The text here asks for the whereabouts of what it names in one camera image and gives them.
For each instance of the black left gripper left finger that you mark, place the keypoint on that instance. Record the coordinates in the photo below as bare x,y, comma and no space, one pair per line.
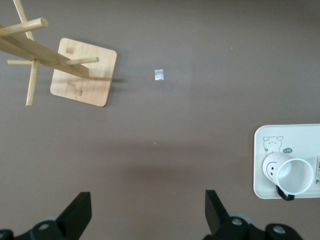
75,215

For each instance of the wooden cup rack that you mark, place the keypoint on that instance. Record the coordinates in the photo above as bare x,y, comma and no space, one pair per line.
82,85

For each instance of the blue milk carton green cap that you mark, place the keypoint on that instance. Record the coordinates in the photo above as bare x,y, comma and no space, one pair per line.
318,170

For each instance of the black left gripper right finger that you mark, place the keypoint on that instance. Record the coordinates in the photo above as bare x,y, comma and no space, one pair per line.
217,217

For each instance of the small clear tape piece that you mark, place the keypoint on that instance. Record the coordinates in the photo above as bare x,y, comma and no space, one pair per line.
159,75

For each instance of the cream tray with bear print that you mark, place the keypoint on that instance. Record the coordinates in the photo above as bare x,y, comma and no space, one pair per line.
260,175

